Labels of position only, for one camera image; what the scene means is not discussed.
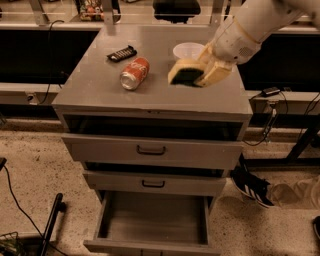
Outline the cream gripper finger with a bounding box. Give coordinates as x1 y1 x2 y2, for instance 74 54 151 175
196 47 211 69
195 65 232 87

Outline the yellow green sponge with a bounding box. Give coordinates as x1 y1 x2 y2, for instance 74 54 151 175
168 59 206 87

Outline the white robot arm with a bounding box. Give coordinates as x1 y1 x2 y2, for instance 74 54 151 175
194 0 320 87

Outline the grey top drawer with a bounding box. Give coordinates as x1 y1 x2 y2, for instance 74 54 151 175
63 116 242 170

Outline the grey metal drawer cabinet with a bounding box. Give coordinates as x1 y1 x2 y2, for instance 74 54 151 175
52 23 253 200

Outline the grey middle drawer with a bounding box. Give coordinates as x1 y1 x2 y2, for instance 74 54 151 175
83 163 226 196

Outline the grey open bottom drawer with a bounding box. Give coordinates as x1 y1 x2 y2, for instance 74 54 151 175
84 192 221 256

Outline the white bowl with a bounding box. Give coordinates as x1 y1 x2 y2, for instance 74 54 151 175
173 42 204 60

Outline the black office chair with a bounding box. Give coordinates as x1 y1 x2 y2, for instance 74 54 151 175
153 0 201 24

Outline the black power adapter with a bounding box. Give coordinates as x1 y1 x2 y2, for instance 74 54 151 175
262 87 280 97

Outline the red soda can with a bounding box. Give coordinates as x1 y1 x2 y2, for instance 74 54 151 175
120 57 150 91

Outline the black snack bar wrapper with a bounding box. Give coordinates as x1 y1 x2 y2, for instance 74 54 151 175
107 45 137 63

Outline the black white striped sneaker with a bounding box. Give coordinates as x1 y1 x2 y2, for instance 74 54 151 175
231 167 274 208

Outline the colourful snack box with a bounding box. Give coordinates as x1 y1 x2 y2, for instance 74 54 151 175
80 0 104 21

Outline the black shoe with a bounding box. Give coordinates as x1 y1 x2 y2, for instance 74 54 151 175
313 216 320 240

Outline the black stand leg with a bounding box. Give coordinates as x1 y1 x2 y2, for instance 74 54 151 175
37 193 66 256

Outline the black table frame leg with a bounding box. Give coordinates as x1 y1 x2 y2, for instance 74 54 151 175
239 114 320 169

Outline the black hanging cable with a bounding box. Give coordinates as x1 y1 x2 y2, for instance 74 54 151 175
39 19 66 106

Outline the black floor cable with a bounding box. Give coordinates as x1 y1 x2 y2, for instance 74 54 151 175
2 164 69 256

